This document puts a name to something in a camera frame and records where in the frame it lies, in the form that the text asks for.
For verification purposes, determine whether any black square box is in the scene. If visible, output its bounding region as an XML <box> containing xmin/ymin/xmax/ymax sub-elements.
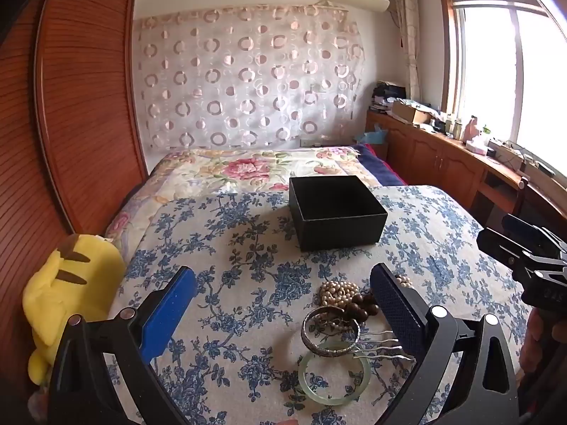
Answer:
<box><xmin>289</xmin><ymin>175</ymin><xmax>389</xmax><ymax>251</ymax></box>

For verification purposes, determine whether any yellow plush toy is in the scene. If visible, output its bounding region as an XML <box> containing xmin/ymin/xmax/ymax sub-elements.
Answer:
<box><xmin>23</xmin><ymin>233</ymin><xmax>127</xmax><ymax>386</ymax></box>

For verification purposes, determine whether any navy blanket with red edge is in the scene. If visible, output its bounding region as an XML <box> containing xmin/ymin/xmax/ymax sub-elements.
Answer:
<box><xmin>354</xmin><ymin>143</ymin><xmax>408</xmax><ymax>187</ymax></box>

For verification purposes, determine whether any dark wooden chair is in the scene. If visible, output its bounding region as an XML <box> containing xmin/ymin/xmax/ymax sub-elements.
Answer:
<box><xmin>516</xmin><ymin>177</ymin><xmax>567</xmax><ymax>249</ymax></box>

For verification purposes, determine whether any person's right hand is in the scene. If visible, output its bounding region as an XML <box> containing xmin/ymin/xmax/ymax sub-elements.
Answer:
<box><xmin>520</xmin><ymin>310</ymin><xmax>548</xmax><ymax>375</ymax></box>

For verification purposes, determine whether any pink bottle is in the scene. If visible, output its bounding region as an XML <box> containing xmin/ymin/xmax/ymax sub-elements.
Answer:
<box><xmin>463</xmin><ymin>115</ymin><xmax>481</xmax><ymax>142</ymax></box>

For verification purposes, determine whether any open cardboard box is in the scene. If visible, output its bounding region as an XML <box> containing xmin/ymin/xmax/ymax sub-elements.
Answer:
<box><xmin>392</xmin><ymin>100</ymin><xmax>432</xmax><ymax>125</ymax></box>

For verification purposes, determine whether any blue floral white cloth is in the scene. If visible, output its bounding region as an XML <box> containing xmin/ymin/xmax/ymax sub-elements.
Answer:
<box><xmin>106</xmin><ymin>185</ymin><xmax>528</xmax><ymax>425</ymax></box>

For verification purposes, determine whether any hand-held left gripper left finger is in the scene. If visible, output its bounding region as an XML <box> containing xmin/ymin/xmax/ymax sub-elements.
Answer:
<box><xmin>46</xmin><ymin>266</ymin><xmax>198</xmax><ymax>425</ymax></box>

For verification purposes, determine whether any beige pearl bead necklace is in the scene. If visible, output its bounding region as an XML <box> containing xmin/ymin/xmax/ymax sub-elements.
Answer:
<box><xmin>319</xmin><ymin>274</ymin><xmax>412</xmax><ymax>309</ymax></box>

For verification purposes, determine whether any silver metal bangle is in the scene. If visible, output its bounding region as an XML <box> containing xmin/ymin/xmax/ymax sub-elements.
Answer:
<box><xmin>301</xmin><ymin>306</ymin><xmax>361</xmax><ymax>357</ymax></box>

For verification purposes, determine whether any circle-print sheer curtain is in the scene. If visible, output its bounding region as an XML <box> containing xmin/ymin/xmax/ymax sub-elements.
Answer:
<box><xmin>133</xmin><ymin>4</ymin><xmax>366</xmax><ymax>150</ymax></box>

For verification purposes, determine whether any blue plastic bag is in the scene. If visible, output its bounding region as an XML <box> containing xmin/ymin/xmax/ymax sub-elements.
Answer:
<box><xmin>354</xmin><ymin>125</ymin><xmax>389</xmax><ymax>147</ymax></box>

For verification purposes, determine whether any silver hair comb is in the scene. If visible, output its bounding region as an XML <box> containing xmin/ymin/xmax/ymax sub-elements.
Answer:
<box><xmin>352</xmin><ymin>332</ymin><xmax>417</xmax><ymax>364</ymax></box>

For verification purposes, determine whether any pale green jade bangle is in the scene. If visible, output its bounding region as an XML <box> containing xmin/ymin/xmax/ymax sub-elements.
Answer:
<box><xmin>298</xmin><ymin>341</ymin><xmax>372</xmax><ymax>406</ymax></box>

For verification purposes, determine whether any dark wooden bead bracelet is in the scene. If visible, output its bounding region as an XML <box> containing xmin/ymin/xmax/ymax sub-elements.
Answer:
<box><xmin>341</xmin><ymin>292</ymin><xmax>382</xmax><ymax>324</ymax></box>

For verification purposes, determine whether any beige window curtain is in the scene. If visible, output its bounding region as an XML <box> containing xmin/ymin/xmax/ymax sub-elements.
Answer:
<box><xmin>392</xmin><ymin>0</ymin><xmax>421</xmax><ymax>98</ymax></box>

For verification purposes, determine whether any white power strip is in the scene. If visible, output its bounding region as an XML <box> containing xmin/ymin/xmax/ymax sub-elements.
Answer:
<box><xmin>487</xmin><ymin>138</ymin><xmax>528</xmax><ymax>171</ymax></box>

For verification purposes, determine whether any long wooden cabinet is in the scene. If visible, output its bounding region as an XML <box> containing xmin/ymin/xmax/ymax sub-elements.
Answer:
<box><xmin>365</xmin><ymin>110</ymin><xmax>567</xmax><ymax>240</ymax></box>

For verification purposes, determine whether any wooden-framed window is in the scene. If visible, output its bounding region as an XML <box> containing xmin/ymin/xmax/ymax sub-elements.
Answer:
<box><xmin>438</xmin><ymin>0</ymin><xmax>567</xmax><ymax>178</ymax></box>

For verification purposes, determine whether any pink floral quilt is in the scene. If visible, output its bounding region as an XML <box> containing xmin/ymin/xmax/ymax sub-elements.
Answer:
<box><xmin>104</xmin><ymin>146</ymin><xmax>382</xmax><ymax>240</ymax></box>

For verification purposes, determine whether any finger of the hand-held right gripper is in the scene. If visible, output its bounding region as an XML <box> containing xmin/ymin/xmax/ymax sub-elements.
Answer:
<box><xmin>477</xmin><ymin>228</ymin><xmax>532</xmax><ymax>275</ymax></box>
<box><xmin>503</xmin><ymin>214</ymin><xmax>567</xmax><ymax>253</ymax></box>

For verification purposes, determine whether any pile of dark clutter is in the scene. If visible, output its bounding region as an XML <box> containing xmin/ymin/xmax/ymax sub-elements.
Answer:
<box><xmin>371</xmin><ymin>80</ymin><xmax>406</xmax><ymax>113</ymax></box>

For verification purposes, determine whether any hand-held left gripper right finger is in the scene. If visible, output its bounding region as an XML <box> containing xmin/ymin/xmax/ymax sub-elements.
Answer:
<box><xmin>370</xmin><ymin>262</ymin><xmax>519</xmax><ymax>425</ymax></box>

